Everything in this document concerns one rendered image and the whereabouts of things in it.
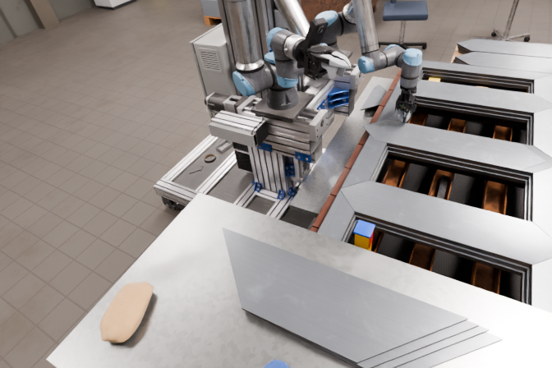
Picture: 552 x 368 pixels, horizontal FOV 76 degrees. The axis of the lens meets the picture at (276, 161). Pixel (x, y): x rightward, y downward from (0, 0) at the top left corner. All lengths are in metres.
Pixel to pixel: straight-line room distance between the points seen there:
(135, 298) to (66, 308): 1.61
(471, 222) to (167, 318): 1.02
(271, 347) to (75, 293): 1.90
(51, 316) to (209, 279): 1.72
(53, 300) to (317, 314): 2.05
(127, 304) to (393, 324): 0.64
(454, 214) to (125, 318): 1.09
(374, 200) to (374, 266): 0.45
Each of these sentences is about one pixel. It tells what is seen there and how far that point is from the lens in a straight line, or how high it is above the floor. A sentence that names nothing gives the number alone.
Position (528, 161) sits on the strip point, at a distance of 1.74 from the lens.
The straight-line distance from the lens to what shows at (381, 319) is 0.92.
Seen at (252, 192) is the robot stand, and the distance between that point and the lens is 2.39.
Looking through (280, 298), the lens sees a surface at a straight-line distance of 0.94.
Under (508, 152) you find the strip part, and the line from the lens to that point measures 1.76.
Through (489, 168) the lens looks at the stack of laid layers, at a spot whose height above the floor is 0.85.
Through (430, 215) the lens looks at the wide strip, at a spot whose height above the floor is 0.87.
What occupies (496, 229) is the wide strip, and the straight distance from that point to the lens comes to 1.43.
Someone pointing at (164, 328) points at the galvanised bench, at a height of 1.05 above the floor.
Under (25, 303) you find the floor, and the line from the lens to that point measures 2.81.
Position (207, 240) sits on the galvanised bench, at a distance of 1.11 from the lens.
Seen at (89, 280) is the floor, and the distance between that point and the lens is 2.66.
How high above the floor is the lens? 1.89
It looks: 40 degrees down
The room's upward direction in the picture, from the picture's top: 8 degrees counter-clockwise
